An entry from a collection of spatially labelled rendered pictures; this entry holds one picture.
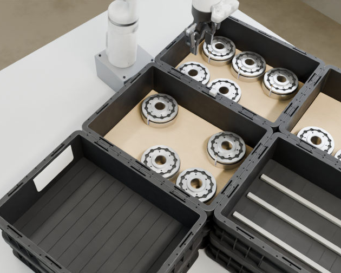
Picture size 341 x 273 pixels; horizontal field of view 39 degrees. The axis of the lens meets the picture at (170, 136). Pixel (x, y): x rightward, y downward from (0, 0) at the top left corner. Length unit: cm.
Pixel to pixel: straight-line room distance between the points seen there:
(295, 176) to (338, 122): 23
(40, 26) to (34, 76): 128
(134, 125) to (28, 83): 47
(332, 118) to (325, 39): 156
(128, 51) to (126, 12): 15
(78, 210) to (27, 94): 55
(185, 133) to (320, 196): 39
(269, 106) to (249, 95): 7
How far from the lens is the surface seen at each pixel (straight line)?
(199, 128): 135
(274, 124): 127
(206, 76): 144
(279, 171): 131
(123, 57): 152
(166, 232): 119
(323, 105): 148
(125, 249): 117
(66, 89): 164
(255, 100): 144
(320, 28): 305
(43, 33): 291
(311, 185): 131
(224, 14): 124
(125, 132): 134
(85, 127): 123
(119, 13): 142
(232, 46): 154
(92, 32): 182
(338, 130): 144
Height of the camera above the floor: 191
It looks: 54 degrees down
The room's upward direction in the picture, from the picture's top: 3 degrees clockwise
